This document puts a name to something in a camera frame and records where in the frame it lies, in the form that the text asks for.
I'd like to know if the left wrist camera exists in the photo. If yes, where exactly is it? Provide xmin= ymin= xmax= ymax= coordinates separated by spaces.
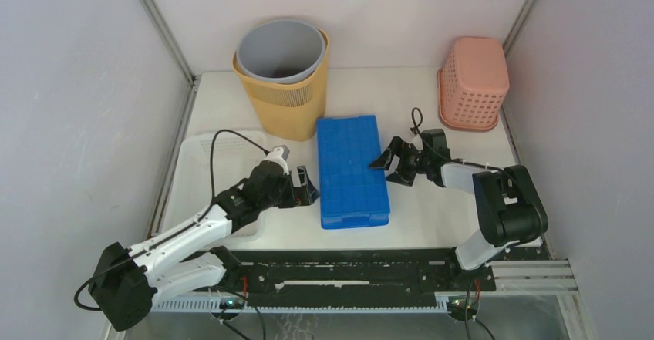
xmin=264 ymin=145 xmax=290 ymax=174

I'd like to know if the aluminium frame rail right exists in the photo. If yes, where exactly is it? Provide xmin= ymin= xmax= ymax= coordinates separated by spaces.
xmin=501 ymin=0 xmax=555 ymax=124

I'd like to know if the pink perforated plastic basket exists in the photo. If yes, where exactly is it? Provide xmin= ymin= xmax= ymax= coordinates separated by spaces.
xmin=438 ymin=37 xmax=510 ymax=132

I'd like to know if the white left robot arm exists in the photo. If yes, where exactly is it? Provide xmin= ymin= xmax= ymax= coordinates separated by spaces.
xmin=88 ymin=160 xmax=319 ymax=332

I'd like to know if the aluminium frame rail left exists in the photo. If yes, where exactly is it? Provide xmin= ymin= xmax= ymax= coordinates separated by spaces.
xmin=136 ymin=0 xmax=194 ymax=239

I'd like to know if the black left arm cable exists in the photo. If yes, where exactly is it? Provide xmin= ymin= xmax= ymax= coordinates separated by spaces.
xmin=73 ymin=129 xmax=271 ymax=312

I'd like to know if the white perforated plastic basket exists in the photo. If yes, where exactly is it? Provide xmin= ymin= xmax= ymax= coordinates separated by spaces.
xmin=160 ymin=130 xmax=268 ymax=232

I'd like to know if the aluminium frame rail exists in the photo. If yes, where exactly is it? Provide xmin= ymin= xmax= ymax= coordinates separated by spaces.
xmin=136 ymin=0 xmax=194 ymax=239
xmin=501 ymin=0 xmax=555 ymax=124

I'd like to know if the grey inner bin liner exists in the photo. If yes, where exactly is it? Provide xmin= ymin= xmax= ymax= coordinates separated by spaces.
xmin=235 ymin=19 xmax=327 ymax=84

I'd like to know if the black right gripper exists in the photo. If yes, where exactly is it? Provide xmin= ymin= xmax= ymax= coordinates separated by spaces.
xmin=369 ymin=136 xmax=431 ymax=187

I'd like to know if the yellow ribbed waste bin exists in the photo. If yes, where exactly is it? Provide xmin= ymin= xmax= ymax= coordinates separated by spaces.
xmin=232 ymin=30 xmax=330 ymax=142

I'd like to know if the blue compartment tray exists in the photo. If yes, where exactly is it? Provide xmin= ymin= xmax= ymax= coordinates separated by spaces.
xmin=316 ymin=115 xmax=390 ymax=230

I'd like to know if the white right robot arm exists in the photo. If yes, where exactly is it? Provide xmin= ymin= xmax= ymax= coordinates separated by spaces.
xmin=369 ymin=130 xmax=548 ymax=291

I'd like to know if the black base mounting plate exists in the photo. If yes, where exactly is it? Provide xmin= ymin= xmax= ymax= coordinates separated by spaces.
xmin=218 ymin=248 xmax=498 ymax=305

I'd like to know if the white slotted cable duct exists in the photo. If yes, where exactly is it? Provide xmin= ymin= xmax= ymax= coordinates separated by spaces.
xmin=151 ymin=295 xmax=449 ymax=314

